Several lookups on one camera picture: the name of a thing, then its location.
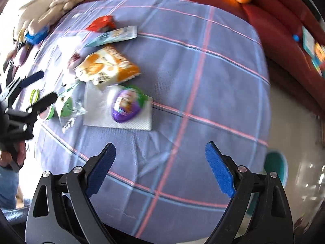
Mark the red snack packet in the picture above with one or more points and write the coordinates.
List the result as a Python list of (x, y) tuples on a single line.
[(101, 22)]

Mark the green pastry packet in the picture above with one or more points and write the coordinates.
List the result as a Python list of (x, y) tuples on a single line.
[(66, 104)]

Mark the person's jeans leg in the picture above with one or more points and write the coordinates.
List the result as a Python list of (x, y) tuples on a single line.
[(7, 190)]

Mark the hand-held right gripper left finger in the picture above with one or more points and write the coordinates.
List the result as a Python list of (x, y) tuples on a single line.
[(101, 167)]

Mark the plaid purple tablecloth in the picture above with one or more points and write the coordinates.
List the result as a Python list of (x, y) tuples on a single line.
[(203, 106)]

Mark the clear plastic bag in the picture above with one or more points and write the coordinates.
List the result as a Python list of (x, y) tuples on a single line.
[(71, 53)]

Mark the blue white snack packet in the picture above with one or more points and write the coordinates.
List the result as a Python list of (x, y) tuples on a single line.
[(111, 36)]

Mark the green plastic lid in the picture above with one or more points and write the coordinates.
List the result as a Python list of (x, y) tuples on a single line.
[(34, 95)]

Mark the dark red leather sofa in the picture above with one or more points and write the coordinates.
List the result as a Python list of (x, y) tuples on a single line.
[(279, 17)]

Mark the white paper napkin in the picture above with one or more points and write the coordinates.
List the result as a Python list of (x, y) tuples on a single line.
[(121, 123)]

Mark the white plush rabbit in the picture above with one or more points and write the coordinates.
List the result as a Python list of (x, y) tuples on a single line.
[(33, 12)]

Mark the teal picture book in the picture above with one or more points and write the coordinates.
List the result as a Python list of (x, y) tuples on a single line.
[(308, 42)]

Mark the teal round stool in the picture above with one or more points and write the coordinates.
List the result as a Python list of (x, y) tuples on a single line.
[(276, 167)]

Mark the cream plush animal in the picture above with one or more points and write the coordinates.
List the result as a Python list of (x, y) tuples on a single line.
[(68, 0)]

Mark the purple plush toy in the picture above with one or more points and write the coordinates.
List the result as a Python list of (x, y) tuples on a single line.
[(21, 56)]

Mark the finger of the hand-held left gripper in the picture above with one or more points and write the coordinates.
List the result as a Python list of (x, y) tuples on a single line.
[(33, 78), (44, 101)]

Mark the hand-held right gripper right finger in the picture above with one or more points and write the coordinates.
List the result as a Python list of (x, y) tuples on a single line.
[(221, 170)]

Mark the blue plastic basket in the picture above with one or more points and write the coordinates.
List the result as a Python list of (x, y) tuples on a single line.
[(35, 36)]

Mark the small blue toy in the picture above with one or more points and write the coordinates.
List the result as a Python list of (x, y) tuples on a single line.
[(295, 38)]

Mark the orange white snack packet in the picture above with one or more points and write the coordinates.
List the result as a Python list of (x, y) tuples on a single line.
[(106, 66)]

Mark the purple foil egg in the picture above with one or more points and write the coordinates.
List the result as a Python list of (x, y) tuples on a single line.
[(125, 105)]

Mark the person's left hand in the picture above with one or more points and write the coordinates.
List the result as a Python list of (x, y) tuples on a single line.
[(5, 158)]

